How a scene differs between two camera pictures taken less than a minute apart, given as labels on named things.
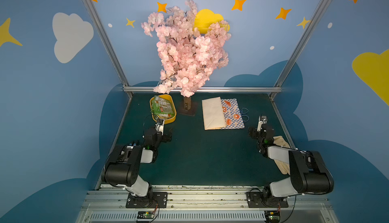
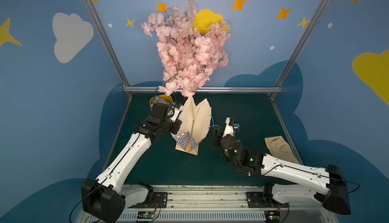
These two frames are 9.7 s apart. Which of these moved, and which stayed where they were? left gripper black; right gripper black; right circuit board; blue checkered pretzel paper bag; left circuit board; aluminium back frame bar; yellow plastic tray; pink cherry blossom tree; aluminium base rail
Moved: blue checkered pretzel paper bag; left gripper black; right gripper black
Stayed: left circuit board; aluminium back frame bar; yellow plastic tray; right circuit board; aluminium base rail; pink cherry blossom tree
